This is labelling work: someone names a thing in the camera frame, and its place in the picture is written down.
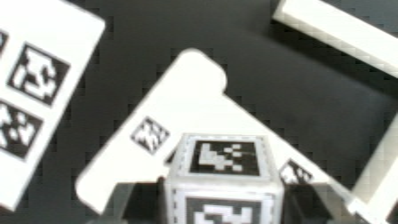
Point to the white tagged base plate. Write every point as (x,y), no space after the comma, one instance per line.
(49,33)

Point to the white chair back frame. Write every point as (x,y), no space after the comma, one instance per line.
(186,108)

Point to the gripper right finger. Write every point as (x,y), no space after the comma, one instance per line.
(312,205)

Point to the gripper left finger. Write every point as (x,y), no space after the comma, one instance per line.
(135,205)

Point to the white tagged cube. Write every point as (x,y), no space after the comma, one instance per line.
(222,186)

